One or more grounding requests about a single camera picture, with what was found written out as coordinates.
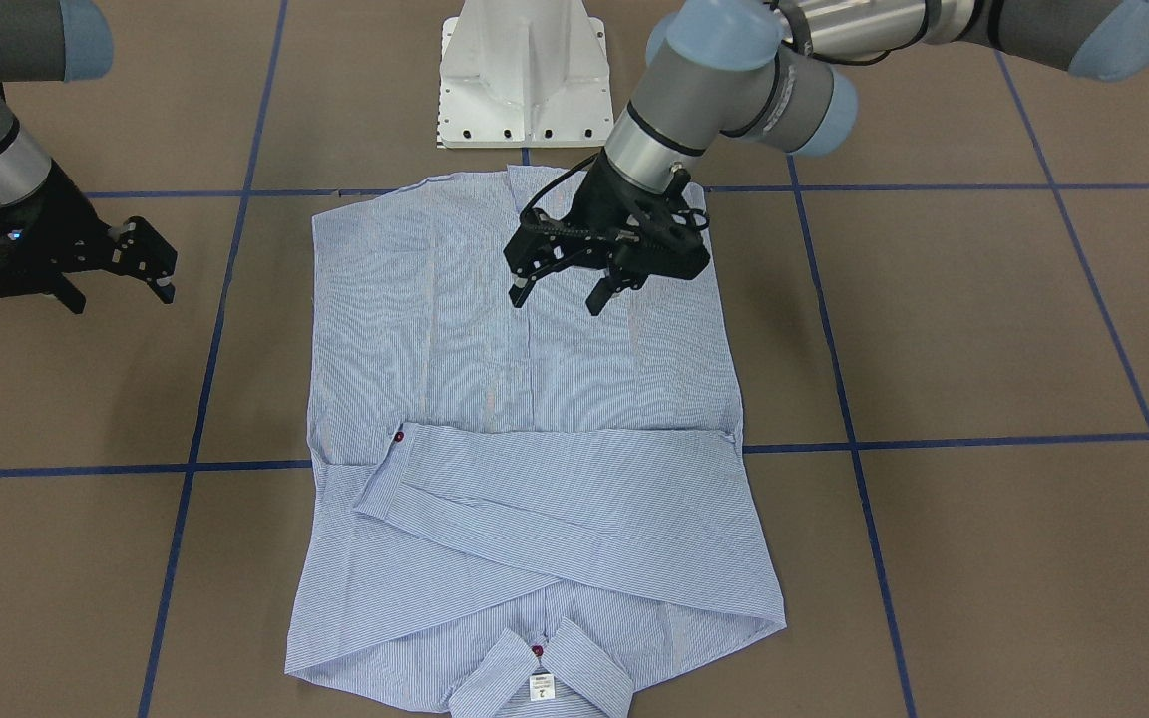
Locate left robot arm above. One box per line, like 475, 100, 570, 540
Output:
506, 1, 1149, 315

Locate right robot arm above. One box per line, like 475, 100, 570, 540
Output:
0, 1, 178, 314

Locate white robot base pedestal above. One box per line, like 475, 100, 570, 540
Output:
435, 1, 614, 150

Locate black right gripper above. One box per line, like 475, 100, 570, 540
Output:
0, 161, 178, 314

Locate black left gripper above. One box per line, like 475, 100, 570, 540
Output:
506, 160, 711, 315

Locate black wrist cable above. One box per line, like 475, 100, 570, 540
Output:
519, 150, 600, 240

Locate light blue striped shirt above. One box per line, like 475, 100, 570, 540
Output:
284, 167, 786, 717

